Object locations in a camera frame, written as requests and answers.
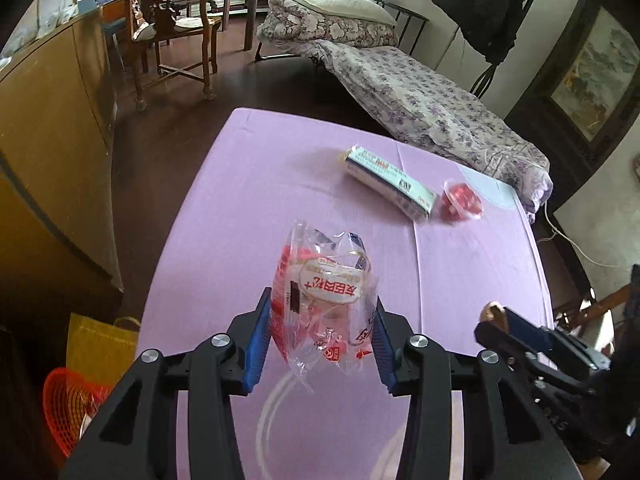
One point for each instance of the carved wooden chair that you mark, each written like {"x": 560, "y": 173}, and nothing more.
{"x": 170, "y": 15}

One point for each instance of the folded floral quilt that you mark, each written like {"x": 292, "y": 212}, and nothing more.
{"x": 325, "y": 27}

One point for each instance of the colourful cardboard box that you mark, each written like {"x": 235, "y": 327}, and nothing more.
{"x": 385, "y": 175}

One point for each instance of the yellow paper bag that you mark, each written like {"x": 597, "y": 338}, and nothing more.
{"x": 95, "y": 345}

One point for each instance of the purple tablecloth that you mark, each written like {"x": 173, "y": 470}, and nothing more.
{"x": 250, "y": 185}

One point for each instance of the dark framed painting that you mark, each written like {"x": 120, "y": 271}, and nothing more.
{"x": 595, "y": 75}

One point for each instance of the red plastic mesh basket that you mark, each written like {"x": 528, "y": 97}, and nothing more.
{"x": 65, "y": 410}

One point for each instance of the clear red-print plastic wrapper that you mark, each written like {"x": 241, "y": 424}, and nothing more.
{"x": 320, "y": 280}

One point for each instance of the black jacket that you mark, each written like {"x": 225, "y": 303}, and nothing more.
{"x": 480, "y": 5}

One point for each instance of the brown wooden furniture piece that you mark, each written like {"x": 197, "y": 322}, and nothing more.
{"x": 600, "y": 307}

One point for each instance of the red jelly cup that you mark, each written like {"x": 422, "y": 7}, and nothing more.
{"x": 460, "y": 200}

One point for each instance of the wooden chair with blue seat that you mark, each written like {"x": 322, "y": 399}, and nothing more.
{"x": 114, "y": 25}

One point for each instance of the black metal rack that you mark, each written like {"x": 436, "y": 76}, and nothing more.
{"x": 410, "y": 15}

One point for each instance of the black metal coat stand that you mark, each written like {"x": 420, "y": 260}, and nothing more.
{"x": 487, "y": 75}

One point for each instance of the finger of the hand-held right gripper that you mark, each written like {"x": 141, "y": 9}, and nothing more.
{"x": 530, "y": 332}
{"x": 520, "y": 355}

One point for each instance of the floral bedsheet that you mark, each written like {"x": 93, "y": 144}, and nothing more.
{"x": 430, "y": 95}

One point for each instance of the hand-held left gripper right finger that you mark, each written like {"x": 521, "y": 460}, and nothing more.
{"x": 385, "y": 355}

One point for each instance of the small tan item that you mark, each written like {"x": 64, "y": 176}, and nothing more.
{"x": 492, "y": 312}

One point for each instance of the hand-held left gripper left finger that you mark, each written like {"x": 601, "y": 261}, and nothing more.
{"x": 257, "y": 350}

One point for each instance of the wooden cabinet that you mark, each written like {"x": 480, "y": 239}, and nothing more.
{"x": 50, "y": 135}

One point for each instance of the white pillow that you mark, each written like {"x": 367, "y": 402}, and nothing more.
{"x": 335, "y": 2}

